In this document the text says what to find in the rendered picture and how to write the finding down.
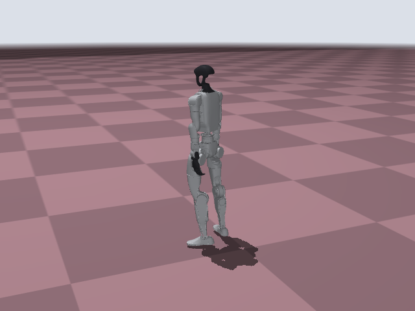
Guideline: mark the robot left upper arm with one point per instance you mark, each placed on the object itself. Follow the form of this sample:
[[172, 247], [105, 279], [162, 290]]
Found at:
[[194, 103]]

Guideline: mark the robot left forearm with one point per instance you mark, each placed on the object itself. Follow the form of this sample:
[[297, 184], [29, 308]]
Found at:
[[194, 140]]

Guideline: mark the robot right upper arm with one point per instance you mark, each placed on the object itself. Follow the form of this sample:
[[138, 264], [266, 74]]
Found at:
[[220, 95]]

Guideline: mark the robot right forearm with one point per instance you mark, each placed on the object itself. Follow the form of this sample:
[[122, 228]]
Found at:
[[216, 133]]

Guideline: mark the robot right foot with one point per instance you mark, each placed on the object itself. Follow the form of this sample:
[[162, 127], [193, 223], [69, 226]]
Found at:
[[223, 231]]

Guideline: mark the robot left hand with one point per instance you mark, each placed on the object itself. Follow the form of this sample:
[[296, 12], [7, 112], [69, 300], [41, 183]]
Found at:
[[196, 165]]

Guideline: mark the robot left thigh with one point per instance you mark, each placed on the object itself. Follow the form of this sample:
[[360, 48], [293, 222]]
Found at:
[[194, 180]]

